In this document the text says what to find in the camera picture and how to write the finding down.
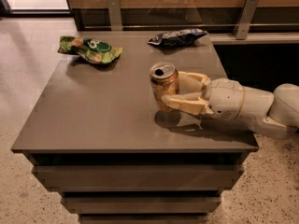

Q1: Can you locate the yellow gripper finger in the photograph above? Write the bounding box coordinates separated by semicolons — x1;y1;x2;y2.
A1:
178;71;211;94
162;92;214;115

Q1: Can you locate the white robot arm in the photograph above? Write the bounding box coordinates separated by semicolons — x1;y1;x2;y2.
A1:
162;72;299;139

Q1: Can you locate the grey drawer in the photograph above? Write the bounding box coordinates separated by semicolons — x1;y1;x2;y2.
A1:
62;196;221;215
34;165;243;191

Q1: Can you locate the left metal bracket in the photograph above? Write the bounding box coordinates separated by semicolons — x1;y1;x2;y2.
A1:
107;0;122;31

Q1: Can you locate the right metal bracket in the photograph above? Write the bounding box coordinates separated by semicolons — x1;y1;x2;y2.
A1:
233;0;259;40

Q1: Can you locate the grey drawer cabinet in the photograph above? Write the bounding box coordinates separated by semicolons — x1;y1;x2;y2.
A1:
12;32;258;224

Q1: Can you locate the green chip bag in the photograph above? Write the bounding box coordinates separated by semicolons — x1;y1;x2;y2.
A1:
58;35;123;64

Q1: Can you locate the orange soda can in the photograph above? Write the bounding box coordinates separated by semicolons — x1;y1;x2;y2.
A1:
149;62;179;112

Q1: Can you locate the metal bracket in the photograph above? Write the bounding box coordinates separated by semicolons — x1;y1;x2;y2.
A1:
107;0;122;31
233;0;259;40

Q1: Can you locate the middle grey drawer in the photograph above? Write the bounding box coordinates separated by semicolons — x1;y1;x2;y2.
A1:
62;196;221;215

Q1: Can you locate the top grey drawer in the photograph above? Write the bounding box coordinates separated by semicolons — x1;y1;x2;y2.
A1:
34;165;243;191

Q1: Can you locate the grey side shelf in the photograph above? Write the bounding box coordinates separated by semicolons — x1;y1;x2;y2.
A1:
209;33;299;45

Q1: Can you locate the dark blue chip bag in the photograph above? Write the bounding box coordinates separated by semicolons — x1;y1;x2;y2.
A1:
148;28;207;46

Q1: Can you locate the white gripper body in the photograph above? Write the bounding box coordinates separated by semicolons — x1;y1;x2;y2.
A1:
202;78;244;120

